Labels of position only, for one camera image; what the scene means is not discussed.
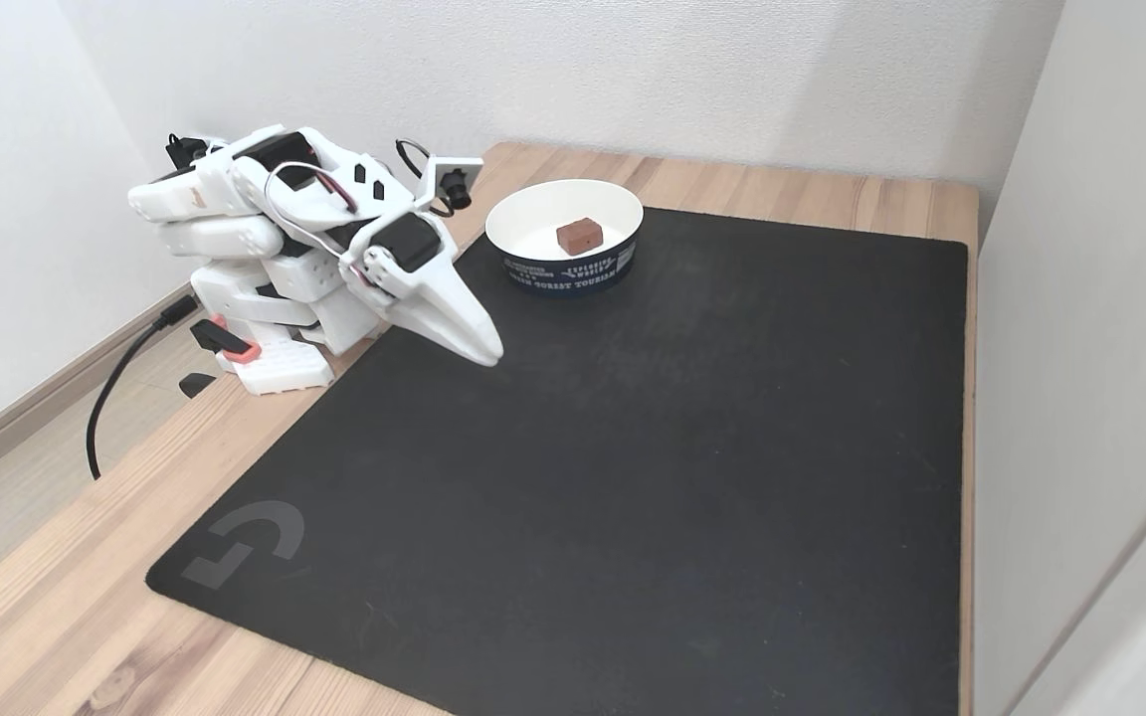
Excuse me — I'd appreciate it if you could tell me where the white bowl navy band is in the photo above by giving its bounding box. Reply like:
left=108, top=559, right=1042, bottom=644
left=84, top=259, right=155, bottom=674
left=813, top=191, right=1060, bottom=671
left=484, top=179, right=645, bottom=297

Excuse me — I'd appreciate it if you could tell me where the black orange table clamp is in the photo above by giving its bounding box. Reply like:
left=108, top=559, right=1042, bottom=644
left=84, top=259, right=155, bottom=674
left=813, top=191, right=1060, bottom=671
left=178, top=313, right=261, bottom=399

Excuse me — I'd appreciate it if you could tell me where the red-brown cube toy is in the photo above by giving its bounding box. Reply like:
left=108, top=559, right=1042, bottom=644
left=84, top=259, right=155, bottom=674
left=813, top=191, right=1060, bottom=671
left=555, top=217, right=605, bottom=258

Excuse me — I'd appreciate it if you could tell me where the black power cable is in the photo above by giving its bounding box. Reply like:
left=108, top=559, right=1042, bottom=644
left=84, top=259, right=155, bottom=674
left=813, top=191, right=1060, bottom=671
left=86, top=295, right=198, bottom=481

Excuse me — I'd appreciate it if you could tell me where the black desk mat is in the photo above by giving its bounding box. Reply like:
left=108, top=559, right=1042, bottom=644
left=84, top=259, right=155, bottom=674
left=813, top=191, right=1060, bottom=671
left=145, top=204, right=970, bottom=716

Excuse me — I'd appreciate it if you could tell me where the wrist camera on white bracket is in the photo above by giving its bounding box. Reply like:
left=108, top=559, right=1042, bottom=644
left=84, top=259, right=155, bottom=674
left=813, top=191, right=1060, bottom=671
left=396, top=137, right=484, bottom=218

